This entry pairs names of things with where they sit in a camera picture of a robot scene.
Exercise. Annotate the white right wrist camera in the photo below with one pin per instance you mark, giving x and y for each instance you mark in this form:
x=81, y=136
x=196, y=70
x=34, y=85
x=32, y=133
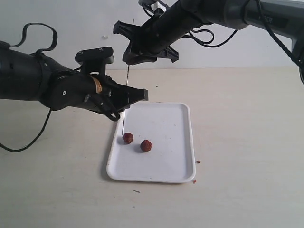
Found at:
x=153, y=5

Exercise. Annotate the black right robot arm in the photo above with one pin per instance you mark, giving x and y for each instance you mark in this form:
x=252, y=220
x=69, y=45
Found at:
x=283, y=20

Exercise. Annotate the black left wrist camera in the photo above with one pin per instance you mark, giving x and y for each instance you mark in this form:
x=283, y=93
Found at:
x=95, y=60

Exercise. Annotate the white rectangular tray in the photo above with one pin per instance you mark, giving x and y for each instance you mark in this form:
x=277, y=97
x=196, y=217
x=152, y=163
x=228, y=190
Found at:
x=168, y=127

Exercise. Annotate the thin metal skewer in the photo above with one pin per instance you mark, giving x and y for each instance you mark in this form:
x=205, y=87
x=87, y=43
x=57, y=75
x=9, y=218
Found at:
x=127, y=78

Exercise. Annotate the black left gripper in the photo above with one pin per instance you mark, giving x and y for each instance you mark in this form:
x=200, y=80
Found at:
x=96, y=93

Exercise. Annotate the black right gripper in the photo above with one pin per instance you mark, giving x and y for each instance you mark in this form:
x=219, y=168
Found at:
x=146, y=45

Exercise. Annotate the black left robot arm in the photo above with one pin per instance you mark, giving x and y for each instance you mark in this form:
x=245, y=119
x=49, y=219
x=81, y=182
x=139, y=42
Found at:
x=37, y=77

